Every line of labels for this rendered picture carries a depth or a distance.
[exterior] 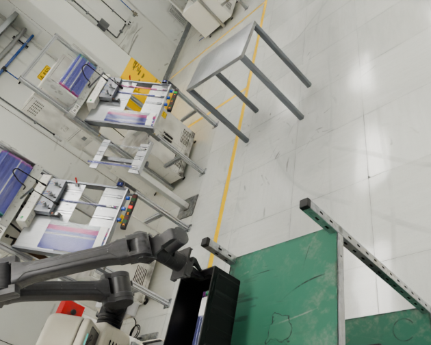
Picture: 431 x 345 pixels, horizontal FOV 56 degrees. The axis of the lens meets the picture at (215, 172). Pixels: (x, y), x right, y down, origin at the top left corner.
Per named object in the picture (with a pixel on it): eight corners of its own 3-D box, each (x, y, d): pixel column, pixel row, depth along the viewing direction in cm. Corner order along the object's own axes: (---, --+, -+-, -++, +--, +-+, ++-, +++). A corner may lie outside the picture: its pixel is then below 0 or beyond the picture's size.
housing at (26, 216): (57, 185, 362) (52, 174, 351) (31, 231, 331) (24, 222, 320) (48, 184, 363) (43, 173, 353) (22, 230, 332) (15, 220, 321)
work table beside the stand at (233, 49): (303, 118, 350) (241, 55, 314) (245, 143, 400) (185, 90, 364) (311, 83, 374) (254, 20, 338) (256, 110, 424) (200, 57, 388)
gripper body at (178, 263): (194, 248, 129) (176, 237, 125) (187, 278, 122) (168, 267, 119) (181, 254, 133) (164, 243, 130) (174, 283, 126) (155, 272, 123)
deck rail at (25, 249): (101, 261, 310) (100, 257, 305) (100, 264, 308) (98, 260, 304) (16, 248, 320) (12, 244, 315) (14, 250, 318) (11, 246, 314)
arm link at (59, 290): (-20, 280, 118) (-22, 314, 112) (-9, 257, 110) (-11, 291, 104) (124, 281, 144) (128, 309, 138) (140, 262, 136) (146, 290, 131)
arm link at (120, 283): (105, 291, 142) (107, 306, 139) (103, 278, 134) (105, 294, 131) (132, 285, 145) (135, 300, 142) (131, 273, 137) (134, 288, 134)
